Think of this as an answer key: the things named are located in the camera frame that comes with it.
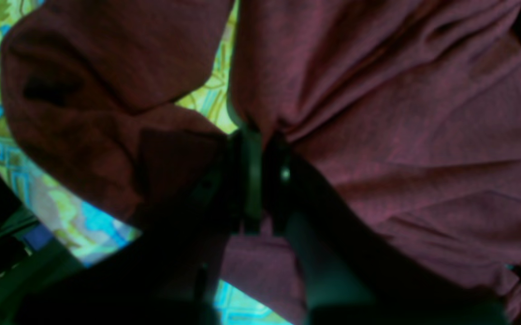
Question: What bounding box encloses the maroon long-sleeve t-shirt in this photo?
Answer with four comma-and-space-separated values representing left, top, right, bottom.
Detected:
0, 0, 521, 325

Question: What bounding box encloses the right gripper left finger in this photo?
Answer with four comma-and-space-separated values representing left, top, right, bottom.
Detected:
14, 130, 263, 325

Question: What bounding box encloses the patterned tile tablecloth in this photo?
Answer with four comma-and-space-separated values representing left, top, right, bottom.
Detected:
0, 0, 291, 325

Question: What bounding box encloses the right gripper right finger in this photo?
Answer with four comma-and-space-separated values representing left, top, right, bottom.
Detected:
263, 135, 509, 325

